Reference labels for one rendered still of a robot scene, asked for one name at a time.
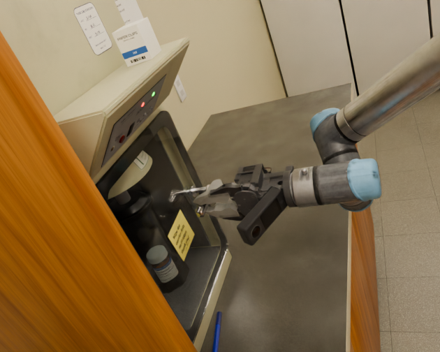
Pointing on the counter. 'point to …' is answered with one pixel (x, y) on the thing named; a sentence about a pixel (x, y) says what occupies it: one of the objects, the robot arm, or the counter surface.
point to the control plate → (121, 126)
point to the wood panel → (56, 236)
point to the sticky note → (181, 235)
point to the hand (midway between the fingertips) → (200, 207)
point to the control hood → (116, 103)
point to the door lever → (202, 204)
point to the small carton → (137, 42)
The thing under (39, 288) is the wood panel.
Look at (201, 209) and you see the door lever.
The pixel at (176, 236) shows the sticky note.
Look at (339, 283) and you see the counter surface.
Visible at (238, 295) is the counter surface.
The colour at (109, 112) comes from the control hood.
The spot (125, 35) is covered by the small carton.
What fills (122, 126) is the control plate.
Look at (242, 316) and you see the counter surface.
